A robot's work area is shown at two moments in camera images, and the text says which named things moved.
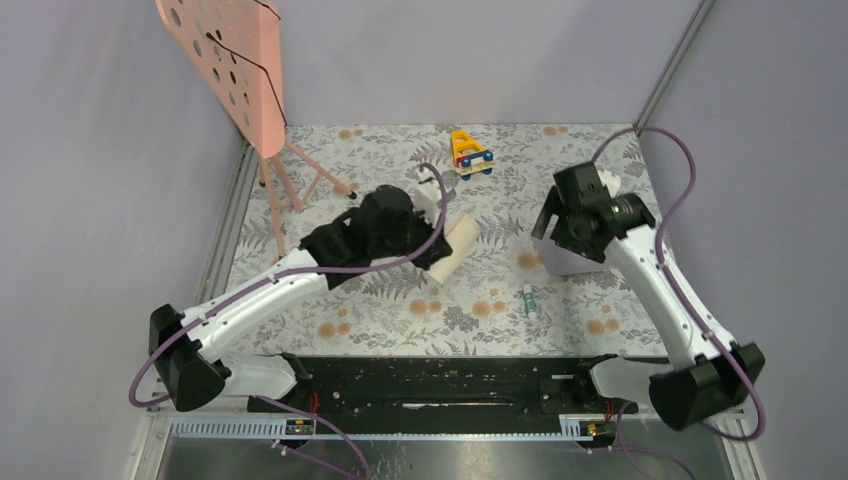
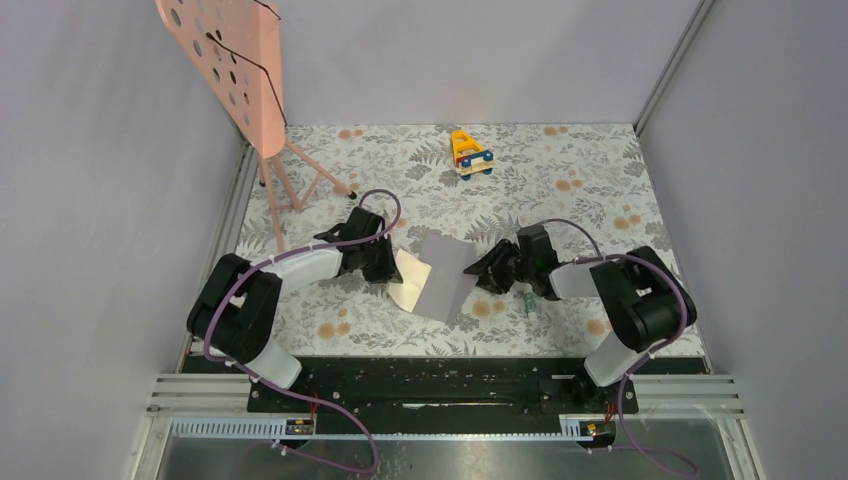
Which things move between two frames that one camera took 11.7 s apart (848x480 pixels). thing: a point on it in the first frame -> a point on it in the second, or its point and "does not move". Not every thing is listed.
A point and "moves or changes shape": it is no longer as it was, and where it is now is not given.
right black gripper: x=555 y=205 -> x=493 y=261
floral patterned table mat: x=505 y=302 does not move
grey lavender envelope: x=562 y=260 moves or changes shape
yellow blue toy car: x=469 y=155 does not move
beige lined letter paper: x=462 y=238 -> x=414 y=275
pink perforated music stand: x=236 y=47 does not move
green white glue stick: x=530 y=303 does not move
